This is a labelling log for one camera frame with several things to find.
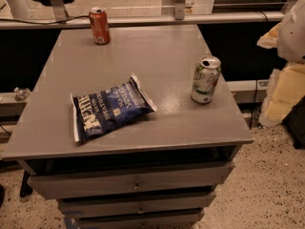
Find grey metal rail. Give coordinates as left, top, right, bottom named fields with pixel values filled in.
left=0, top=11, right=284, bottom=30

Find bottom grey drawer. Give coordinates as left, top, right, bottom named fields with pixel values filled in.
left=77, top=209, right=203, bottom=229

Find metal bracket upright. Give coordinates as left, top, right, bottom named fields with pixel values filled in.
left=174, top=0, right=186, bottom=20

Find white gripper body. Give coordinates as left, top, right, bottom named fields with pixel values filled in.
left=277, top=0, right=305, bottom=63

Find blue chip bag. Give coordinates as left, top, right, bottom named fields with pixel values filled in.
left=71, top=73, right=157, bottom=143

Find green white 7up can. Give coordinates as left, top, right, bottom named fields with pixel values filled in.
left=191, top=55, right=221, bottom=104

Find small crumpled clear object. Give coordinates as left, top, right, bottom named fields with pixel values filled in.
left=13, top=87, right=31, bottom=101

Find top grey drawer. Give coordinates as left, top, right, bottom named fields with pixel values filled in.
left=29, top=161, right=234, bottom=199

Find red coke can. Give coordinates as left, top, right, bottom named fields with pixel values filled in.
left=89, top=7, right=111, bottom=45

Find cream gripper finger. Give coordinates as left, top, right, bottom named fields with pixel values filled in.
left=258, top=62, right=305, bottom=127
left=256, top=23, right=281, bottom=49

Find grey drawer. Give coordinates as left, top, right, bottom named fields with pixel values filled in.
left=59, top=191, right=215, bottom=219
left=29, top=161, right=234, bottom=199
left=77, top=209, right=203, bottom=229

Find black cable on rail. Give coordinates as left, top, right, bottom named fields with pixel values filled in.
left=0, top=14, right=90, bottom=26

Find middle grey drawer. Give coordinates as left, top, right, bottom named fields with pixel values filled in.
left=59, top=191, right=215, bottom=219

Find white pipe top left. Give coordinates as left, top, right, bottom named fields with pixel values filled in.
left=5, top=0, right=32, bottom=19

